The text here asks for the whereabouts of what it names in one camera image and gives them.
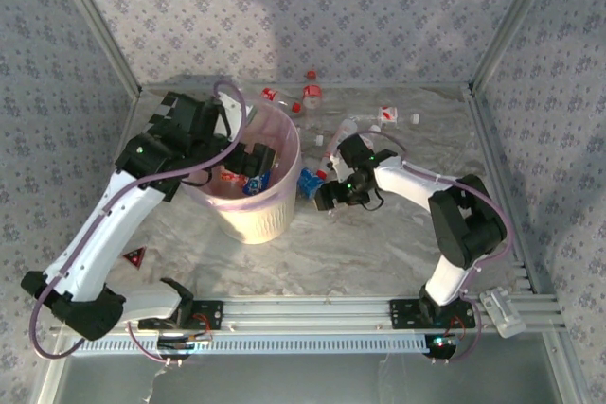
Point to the white ribbed plastic waste bin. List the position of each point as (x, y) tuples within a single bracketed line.
[(260, 229)]

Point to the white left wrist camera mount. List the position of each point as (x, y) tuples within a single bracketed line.
[(232, 110)]

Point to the red labelled clear plastic bottle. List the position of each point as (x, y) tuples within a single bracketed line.
[(232, 177), (311, 91), (269, 93)]

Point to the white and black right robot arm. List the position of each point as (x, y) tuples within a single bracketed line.
[(402, 181)]

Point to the white labelled plastic bottle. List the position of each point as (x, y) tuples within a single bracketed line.
[(343, 132)]

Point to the aluminium frame bar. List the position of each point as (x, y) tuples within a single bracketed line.
[(492, 148)]

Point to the clear unlabelled plastic bottle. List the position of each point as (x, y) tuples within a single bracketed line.
[(319, 139)]

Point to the aluminium frame post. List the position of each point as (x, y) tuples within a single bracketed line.
[(513, 21), (97, 21)]

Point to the blue labelled plastic bottle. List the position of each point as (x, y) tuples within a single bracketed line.
[(255, 184), (308, 181)]

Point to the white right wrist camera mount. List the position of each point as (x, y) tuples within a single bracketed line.
[(338, 165)]

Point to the wide aluminium mounting rail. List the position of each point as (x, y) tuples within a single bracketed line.
[(308, 314)]

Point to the red triangular warning sticker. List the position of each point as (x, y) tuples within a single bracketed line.
[(136, 257)]

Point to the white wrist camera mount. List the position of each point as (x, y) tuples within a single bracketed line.
[(232, 110), (338, 165)]

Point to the black round controller board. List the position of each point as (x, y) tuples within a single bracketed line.
[(175, 352), (440, 349)]

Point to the white plastic bracket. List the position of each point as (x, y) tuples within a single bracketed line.
[(504, 316)]

